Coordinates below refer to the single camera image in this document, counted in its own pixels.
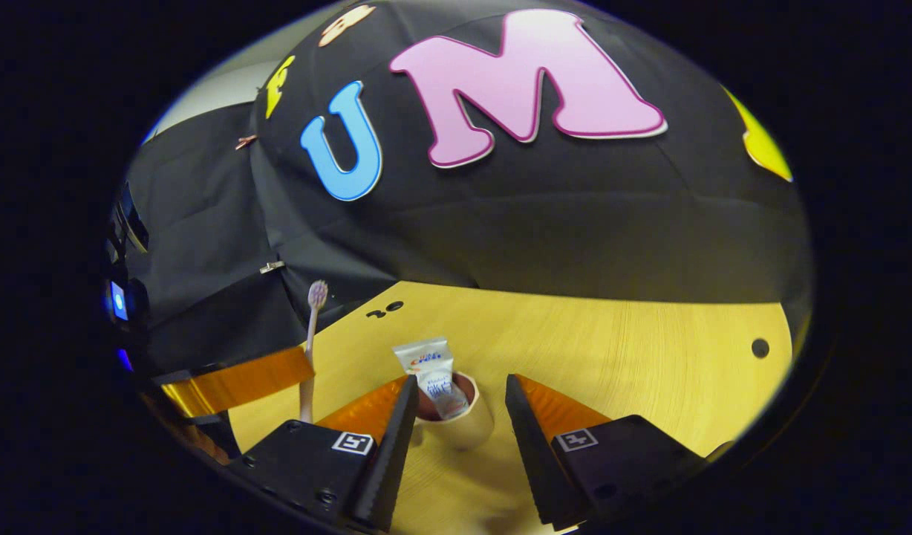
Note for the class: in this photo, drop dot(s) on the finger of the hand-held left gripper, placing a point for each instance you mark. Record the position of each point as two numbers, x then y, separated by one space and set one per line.
240 379

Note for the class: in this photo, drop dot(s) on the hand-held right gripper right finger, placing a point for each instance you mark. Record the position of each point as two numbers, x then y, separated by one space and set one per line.
534 468

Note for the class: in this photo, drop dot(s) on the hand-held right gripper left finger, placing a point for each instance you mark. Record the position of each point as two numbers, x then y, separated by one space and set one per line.
389 475

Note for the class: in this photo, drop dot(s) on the pink toothbrush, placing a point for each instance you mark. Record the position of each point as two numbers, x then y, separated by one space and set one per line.
312 319

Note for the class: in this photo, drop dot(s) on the white toothpaste tube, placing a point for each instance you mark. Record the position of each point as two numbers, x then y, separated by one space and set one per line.
434 371

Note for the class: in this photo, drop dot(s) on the wooden desktop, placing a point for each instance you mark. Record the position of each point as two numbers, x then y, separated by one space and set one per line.
612 371

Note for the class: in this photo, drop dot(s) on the silver backdrop clip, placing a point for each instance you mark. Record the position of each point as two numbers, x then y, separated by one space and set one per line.
272 266

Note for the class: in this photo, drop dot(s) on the device with blue light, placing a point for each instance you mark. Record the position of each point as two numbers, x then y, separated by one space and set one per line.
118 301

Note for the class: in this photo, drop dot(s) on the copper backdrop clip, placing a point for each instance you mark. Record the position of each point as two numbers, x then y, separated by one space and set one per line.
246 140

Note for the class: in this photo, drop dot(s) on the black backdrop cloth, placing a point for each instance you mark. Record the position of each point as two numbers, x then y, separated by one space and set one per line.
538 223

